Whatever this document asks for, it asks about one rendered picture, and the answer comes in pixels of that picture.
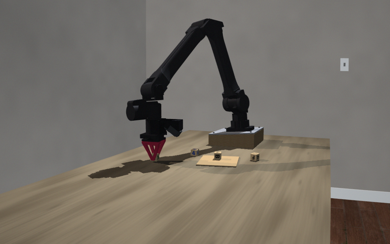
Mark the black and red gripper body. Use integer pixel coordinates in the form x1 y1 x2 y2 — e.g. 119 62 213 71
140 118 167 142

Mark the beige flat mat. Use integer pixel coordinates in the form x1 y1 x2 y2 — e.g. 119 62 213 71
196 155 239 167

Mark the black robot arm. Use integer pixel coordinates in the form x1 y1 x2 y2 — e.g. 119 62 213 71
126 19 254 137

